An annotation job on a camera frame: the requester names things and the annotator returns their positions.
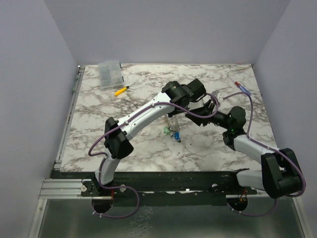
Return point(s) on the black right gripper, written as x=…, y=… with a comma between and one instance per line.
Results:
x=202, y=119

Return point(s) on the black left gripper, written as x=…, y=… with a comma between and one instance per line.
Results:
x=174, y=112

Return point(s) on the green key tag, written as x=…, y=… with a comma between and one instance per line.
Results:
x=167, y=131

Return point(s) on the blue key tag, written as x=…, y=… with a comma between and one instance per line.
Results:
x=176, y=136

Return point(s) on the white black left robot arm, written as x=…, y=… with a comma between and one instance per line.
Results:
x=118, y=133

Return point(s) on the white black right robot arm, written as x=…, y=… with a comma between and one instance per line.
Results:
x=279, y=175

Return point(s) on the red blue screwdriver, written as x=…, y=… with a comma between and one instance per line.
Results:
x=242, y=88

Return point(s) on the yellow black screwdriver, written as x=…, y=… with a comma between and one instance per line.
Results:
x=117, y=93

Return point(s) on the clear plastic parts box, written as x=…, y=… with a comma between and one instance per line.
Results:
x=110, y=74

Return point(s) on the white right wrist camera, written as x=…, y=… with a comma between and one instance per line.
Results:
x=219, y=96

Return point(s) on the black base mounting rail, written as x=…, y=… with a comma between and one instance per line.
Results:
x=160, y=188

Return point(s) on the aluminium extrusion frame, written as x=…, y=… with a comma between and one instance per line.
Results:
x=60, y=188

